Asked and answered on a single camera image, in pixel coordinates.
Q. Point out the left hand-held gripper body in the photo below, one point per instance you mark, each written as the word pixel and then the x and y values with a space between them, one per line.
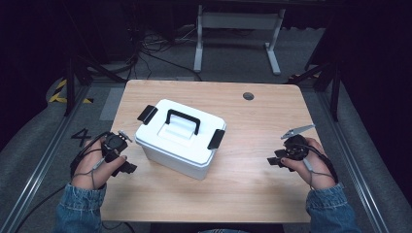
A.
pixel 113 144

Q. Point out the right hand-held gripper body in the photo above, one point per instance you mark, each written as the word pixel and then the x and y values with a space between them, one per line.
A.
pixel 296 147

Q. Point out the white plastic storage box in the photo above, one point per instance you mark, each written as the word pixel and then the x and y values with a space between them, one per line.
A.
pixel 175 161

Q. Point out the white lidded storage box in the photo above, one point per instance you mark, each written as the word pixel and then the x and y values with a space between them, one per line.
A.
pixel 181 127

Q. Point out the person's left hand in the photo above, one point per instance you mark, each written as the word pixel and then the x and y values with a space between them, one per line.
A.
pixel 97 168

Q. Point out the person's right hand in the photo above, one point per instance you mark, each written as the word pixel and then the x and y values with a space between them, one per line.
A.
pixel 315 171

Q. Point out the black metal stand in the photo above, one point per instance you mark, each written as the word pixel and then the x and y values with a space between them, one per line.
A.
pixel 69 84
pixel 335 90

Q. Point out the yellow black floor tape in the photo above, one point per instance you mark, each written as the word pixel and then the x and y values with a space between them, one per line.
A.
pixel 58 95

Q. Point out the aluminium floor rail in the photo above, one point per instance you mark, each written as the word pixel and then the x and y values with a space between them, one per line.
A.
pixel 353 161
pixel 42 161

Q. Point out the white metal desk frame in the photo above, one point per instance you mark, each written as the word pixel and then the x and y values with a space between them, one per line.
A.
pixel 239 21

